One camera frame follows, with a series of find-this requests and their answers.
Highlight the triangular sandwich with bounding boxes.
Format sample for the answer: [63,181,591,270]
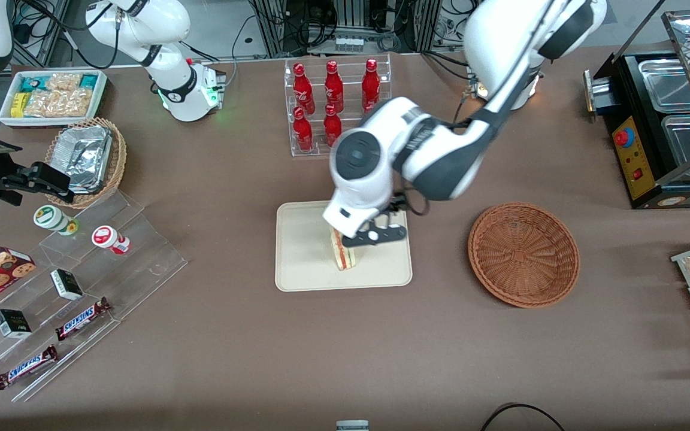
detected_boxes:
[329,227,358,272]

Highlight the cream rectangular tray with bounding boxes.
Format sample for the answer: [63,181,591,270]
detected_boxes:
[275,197,413,293]

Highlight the light tan wicker basket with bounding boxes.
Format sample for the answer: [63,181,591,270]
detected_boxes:
[44,117,128,209]

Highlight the round brown wicker basket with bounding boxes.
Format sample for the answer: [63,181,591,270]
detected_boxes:
[468,202,580,309]

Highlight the green lid yogurt cup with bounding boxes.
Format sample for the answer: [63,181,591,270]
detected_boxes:
[34,205,80,236]

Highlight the silver foil packets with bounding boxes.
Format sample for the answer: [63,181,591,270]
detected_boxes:
[53,125,113,195]

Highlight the white rectangular snack box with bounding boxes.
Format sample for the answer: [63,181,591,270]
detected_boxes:
[0,69,108,129]

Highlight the clear peanut snack bag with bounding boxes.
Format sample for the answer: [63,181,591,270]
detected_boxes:
[46,72,82,92]
[25,89,92,119]

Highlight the red lid yogurt cup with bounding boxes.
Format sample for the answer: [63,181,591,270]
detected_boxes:
[92,225,131,255]

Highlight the red cola bottle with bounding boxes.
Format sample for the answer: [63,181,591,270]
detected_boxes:
[362,58,381,112]
[293,107,314,153]
[293,63,316,114]
[323,104,343,144]
[324,60,344,113]

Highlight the clear acrylic bottle rack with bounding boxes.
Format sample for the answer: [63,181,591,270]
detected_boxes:
[284,54,392,157]

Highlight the small black carton box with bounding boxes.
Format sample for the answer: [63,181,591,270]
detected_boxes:
[0,309,32,339]
[50,269,84,301]

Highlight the clear acrylic tiered stand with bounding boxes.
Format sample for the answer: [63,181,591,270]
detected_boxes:
[0,251,122,403]
[38,190,189,324]

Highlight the Snickers chocolate bar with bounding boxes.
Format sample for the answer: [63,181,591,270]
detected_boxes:
[0,345,59,390]
[56,298,112,341]

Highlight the aluminium equipment rack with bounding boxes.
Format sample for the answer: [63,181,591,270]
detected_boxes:
[248,0,468,59]

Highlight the black hot dog roller machine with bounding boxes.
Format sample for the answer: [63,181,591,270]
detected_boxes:
[583,0,690,210]

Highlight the black looped cable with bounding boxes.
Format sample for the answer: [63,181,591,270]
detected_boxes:
[480,403,565,431]

